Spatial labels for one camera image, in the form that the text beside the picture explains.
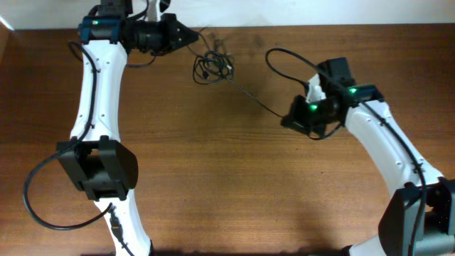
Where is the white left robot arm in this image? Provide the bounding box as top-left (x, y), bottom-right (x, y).
top-left (57, 1), bottom-right (198, 255)

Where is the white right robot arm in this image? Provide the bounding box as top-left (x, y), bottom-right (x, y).
top-left (281, 58), bottom-right (454, 255)

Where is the thin black USB cable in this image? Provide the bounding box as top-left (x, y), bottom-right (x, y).
top-left (223, 76), bottom-right (285, 119)

